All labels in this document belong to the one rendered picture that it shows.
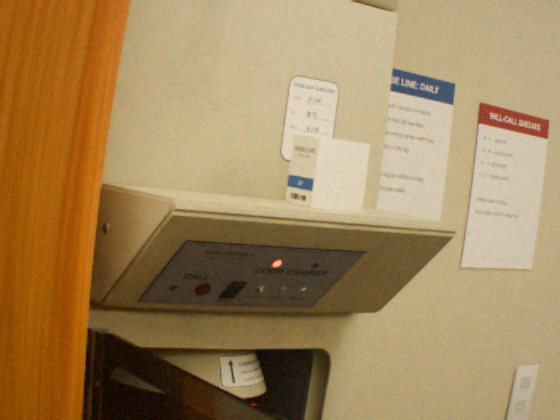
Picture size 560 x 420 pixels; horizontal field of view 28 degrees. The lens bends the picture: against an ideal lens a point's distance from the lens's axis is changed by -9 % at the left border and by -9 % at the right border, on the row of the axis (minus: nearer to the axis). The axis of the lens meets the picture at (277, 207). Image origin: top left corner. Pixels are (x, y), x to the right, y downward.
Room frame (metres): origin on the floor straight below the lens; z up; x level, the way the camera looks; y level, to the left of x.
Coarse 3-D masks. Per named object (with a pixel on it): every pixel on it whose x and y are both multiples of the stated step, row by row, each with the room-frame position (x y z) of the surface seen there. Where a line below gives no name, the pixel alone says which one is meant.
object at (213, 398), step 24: (120, 360) 0.92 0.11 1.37; (144, 360) 0.88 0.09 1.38; (120, 384) 0.92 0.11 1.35; (144, 384) 0.88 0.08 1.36; (168, 384) 0.85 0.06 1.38; (192, 384) 0.82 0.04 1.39; (120, 408) 0.91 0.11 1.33; (144, 408) 0.88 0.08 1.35; (168, 408) 0.84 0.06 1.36; (192, 408) 0.81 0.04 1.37; (216, 408) 0.79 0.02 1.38; (240, 408) 0.76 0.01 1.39
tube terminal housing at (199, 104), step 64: (192, 0) 1.01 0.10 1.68; (256, 0) 1.06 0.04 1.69; (320, 0) 1.11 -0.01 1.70; (128, 64) 0.98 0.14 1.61; (192, 64) 1.02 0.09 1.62; (256, 64) 1.07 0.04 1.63; (320, 64) 1.11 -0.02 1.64; (384, 64) 1.17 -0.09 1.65; (128, 128) 0.99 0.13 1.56; (192, 128) 1.03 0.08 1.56; (256, 128) 1.07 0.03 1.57; (384, 128) 1.17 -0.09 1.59; (256, 192) 1.08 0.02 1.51; (128, 320) 1.00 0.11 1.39; (192, 320) 1.05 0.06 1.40; (256, 320) 1.09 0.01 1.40; (320, 320) 1.14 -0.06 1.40; (320, 384) 1.19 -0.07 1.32
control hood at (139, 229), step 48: (144, 192) 0.92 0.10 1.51; (192, 192) 1.01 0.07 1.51; (96, 240) 0.96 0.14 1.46; (144, 240) 0.91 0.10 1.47; (192, 240) 0.92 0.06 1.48; (240, 240) 0.95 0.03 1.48; (288, 240) 0.98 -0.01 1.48; (336, 240) 1.01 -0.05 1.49; (384, 240) 1.04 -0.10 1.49; (432, 240) 1.08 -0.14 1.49; (96, 288) 0.96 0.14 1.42; (144, 288) 0.96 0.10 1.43; (336, 288) 1.08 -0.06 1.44; (384, 288) 1.12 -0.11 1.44
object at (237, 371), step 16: (160, 352) 1.09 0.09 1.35; (176, 352) 1.09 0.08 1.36; (192, 352) 1.09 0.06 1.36; (208, 352) 1.10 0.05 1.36; (224, 352) 1.11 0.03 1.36; (240, 352) 1.12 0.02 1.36; (192, 368) 1.09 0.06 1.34; (208, 368) 1.09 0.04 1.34; (224, 368) 1.10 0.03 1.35; (240, 368) 1.12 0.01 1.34; (256, 368) 1.14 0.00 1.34; (224, 384) 1.10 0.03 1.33; (240, 384) 1.11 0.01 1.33; (256, 384) 1.13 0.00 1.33
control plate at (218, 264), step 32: (192, 256) 0.94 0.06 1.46; (224, 256) 0.96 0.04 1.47; (256, 256) 0.98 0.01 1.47; (288, 256) 1.00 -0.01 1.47; (320, 256) 1.02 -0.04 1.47; (352, 256) 1.04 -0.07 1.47; (160, 288) 0.96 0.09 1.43; (192, 288) 0.98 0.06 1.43; (224, 288) 1.00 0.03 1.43; (256, 288) 1.02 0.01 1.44; (288, 288) 1.04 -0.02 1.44; (320, 288) 1.06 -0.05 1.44
